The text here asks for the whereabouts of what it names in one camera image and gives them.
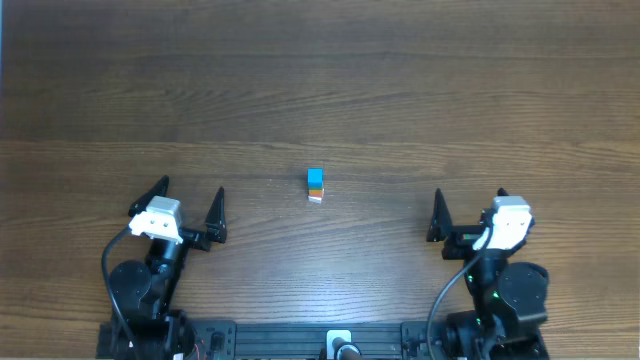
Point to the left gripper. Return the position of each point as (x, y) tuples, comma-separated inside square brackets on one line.
[(197, 240)]

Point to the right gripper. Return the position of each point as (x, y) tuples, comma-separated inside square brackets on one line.
[(460, 242)]

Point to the blue cube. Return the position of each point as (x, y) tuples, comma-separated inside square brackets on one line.
[(315, 176)]

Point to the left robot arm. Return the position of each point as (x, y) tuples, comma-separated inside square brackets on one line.
[(145, 290)]

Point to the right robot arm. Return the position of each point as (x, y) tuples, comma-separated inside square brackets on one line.
[(515, 295)]

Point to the orange cube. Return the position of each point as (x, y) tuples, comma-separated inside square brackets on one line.
[(316, 192)]

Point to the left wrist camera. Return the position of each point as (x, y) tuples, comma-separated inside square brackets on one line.
[(157, 220)]

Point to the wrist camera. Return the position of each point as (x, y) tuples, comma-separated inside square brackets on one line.
[(507, 222), (157, 220)]

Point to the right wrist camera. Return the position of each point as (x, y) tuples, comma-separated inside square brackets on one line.
[(507, 222)]

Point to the mounting rail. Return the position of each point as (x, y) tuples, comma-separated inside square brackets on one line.
[(285, 340)]

